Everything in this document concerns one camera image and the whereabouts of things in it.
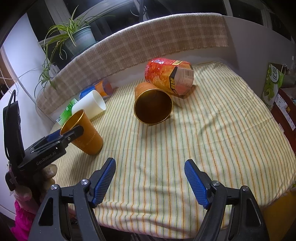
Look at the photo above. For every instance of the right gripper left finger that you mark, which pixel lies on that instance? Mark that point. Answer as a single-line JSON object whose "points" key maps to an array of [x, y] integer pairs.
{"points": [[52, 221]]}

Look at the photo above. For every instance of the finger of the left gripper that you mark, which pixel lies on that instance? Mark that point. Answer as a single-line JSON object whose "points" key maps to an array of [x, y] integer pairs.
{"points": [[66, 138]]}

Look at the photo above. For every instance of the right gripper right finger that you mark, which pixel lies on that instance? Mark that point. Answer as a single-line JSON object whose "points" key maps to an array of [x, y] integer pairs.
{"points": [[246, 220]]}

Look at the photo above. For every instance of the orange patterned cup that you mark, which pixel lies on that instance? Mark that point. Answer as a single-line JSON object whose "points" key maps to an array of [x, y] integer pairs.
{"points": [[151, 104], [89, 141]]}

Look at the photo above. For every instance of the pink sleeve forearm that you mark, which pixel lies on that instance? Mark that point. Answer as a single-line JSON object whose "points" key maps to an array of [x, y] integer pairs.
{"points": [[25, 215]]}

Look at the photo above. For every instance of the white plastic cup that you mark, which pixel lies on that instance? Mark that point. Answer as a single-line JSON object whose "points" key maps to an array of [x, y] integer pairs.
{"points": [[92, 104]]}

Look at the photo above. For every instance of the lying orange patterned cup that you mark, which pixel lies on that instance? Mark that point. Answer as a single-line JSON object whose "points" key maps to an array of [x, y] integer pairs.
{"points": [[151, 104]]}

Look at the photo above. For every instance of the gloved left hand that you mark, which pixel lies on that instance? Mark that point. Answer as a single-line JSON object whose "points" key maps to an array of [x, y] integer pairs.
{"points": [[29, 198]]}

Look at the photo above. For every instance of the green drink bottle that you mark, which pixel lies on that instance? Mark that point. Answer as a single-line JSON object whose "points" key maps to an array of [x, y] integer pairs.
{"points": [[67, 113]]}

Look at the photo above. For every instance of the potted spider plant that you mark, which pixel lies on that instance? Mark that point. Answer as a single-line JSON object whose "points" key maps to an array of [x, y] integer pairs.
{"points": [[70, 27]]}

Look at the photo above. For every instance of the striped yellow table cloth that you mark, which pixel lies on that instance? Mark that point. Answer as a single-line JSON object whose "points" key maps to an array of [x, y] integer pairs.
{"points": [[221, 124]]}

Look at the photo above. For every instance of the red snack canister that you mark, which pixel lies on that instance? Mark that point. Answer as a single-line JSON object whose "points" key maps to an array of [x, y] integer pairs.
{"points": [[173, 76]]}

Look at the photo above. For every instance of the beige plaid sofa cover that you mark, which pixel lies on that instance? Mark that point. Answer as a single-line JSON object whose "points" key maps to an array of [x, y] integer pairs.
{"points": [[131, 46]]}

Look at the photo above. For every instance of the green paper bag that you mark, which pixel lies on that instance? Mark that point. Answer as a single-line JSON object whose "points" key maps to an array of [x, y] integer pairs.
{"points": [[274, 79]]}

